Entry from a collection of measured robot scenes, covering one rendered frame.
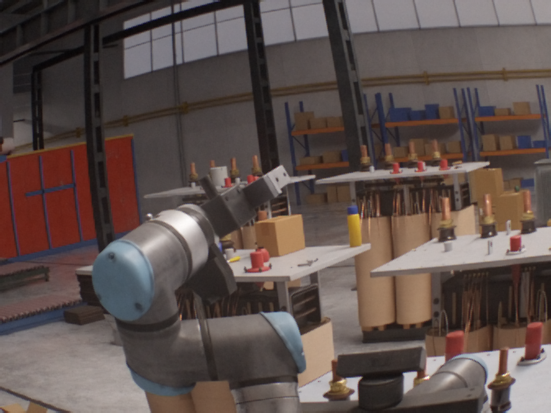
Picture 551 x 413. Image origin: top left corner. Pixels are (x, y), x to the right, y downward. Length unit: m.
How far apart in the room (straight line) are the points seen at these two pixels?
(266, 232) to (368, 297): 3.72
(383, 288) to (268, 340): 7.33
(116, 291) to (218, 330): 0.14
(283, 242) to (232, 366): 3.76
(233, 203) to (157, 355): 0.24
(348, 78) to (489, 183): 2.63
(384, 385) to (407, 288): 7.04
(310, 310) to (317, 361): 0.31
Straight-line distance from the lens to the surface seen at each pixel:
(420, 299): 8.21
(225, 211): 1.13
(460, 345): 2.64
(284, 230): 4.82
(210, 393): 4.82
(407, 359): 1.17
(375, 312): 8.42
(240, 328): 1.06
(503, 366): 2.12
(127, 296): 1.00
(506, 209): 12.23
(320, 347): 4.68
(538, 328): 2.53
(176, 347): 1.05
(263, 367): 1.05
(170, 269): 1.04
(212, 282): 1.14
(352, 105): 11.59
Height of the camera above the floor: 2.19
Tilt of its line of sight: 4 degrees down
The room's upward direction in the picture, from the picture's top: 7 degrees counter-clockwise
